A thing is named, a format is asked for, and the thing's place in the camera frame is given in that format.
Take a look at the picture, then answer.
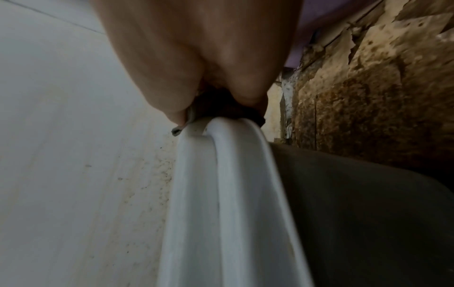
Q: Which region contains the person's right hand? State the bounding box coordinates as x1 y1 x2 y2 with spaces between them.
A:
88 0 306 126

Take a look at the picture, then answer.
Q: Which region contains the white lidded trash bin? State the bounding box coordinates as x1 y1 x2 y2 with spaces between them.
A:
156 116 454 287

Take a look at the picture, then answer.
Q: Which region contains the purple cardboard display box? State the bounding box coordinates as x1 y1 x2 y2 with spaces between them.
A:
283 0 386 69

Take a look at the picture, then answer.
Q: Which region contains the stained brown cardboard sheet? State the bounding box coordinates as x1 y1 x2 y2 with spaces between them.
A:
264 0 454 180

